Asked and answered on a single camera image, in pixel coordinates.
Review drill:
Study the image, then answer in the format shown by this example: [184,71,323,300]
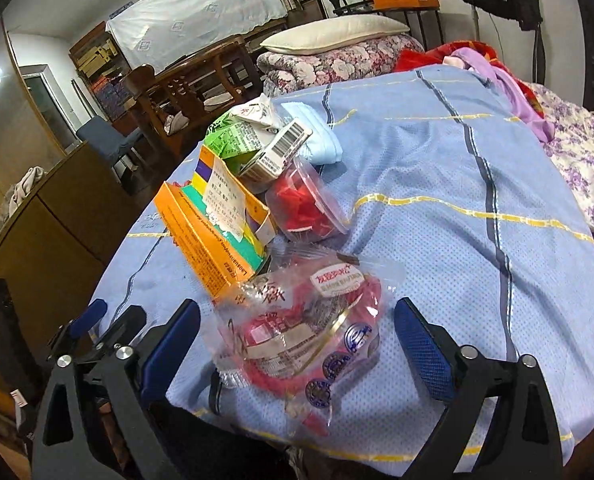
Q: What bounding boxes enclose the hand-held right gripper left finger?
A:
[31,300,201,480]

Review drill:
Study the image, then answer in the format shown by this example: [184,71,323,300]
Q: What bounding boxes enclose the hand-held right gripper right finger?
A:
[394,298,563,480]

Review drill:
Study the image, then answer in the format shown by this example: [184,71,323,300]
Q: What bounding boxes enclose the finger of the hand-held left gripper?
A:
[49,300,108,361]
[91,305,148,361]

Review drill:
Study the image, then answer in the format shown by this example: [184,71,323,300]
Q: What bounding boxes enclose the clear red snack wrapper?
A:
[214,255,405,441]

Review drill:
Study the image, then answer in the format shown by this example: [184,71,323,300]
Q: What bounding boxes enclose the white barcode carton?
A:
[237,117,313,193]

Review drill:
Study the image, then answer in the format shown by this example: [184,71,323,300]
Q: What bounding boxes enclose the wooden cabinet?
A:
[0,140,145,361]

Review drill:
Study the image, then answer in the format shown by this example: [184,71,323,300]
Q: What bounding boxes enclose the orange cardboard box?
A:
[154,147,278,301]

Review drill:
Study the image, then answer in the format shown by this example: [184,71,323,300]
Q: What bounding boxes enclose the grey cloth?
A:
[4,166,48,219]

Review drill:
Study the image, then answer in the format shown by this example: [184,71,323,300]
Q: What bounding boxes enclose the white paper receipt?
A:
[204,157,249,241]

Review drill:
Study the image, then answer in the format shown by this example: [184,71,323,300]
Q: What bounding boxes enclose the blue plaid bedsheet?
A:
[89,65,594,476]

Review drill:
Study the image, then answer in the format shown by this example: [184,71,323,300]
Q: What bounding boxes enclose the blue upholstered chair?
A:
[76,115,146,184]

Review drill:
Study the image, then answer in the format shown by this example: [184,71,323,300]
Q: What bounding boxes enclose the clear container with red bits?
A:
[266,156,351,244]

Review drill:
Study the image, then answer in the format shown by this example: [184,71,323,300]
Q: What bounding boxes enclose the light blue face mask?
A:
[281,101,344,165]

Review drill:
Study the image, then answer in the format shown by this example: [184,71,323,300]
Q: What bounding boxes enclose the wooden chair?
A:
[124,42,259,157]

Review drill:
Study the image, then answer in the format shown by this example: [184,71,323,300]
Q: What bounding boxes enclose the wooden shelf with boxes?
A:
[69,22,134,122]

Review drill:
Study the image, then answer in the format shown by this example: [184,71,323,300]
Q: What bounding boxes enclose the white printed paper wrapper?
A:
[234,94,279,127]

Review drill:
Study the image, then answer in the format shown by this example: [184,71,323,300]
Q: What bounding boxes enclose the white purple floral quilt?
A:
[527,82,594,243]

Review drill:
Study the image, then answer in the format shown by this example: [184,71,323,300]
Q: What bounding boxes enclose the purple garment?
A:
[443,47,558,142]

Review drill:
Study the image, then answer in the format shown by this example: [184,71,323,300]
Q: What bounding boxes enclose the dark floral quilt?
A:
[256,37,426,99]

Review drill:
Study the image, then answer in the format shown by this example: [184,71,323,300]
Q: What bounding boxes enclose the white cloth cover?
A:
[106,0,289,74]

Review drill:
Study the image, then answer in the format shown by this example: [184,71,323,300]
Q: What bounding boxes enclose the cream pillow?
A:
[259,15,411,56]

